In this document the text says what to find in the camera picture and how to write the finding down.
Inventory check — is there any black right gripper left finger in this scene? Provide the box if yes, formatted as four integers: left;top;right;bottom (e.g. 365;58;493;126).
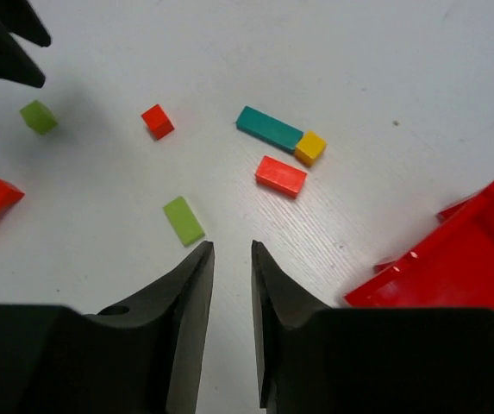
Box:
84;241;215;413

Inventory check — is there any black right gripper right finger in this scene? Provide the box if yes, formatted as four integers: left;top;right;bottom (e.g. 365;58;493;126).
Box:
251;241;337;409

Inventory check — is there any teal long block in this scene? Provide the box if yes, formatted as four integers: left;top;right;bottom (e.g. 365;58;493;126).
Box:
235;106;303;154

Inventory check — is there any small green cube block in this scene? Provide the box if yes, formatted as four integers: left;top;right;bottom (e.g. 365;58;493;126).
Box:
20;100;58;135

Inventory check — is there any green flat rectangular block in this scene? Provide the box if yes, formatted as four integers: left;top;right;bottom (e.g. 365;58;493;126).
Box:
163;196;205;247

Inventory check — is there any red rectangular block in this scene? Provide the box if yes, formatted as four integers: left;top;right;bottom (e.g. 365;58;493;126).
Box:
254;156;307;198

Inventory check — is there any yellow cube block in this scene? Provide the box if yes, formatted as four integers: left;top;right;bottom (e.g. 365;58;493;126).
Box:
293;131;327;167

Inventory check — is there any small red cube block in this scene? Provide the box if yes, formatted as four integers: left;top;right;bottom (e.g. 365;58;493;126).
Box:
141;104;174;140

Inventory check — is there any red plastic bin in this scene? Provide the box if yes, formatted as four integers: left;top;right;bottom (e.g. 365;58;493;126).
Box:
344;181;494;310

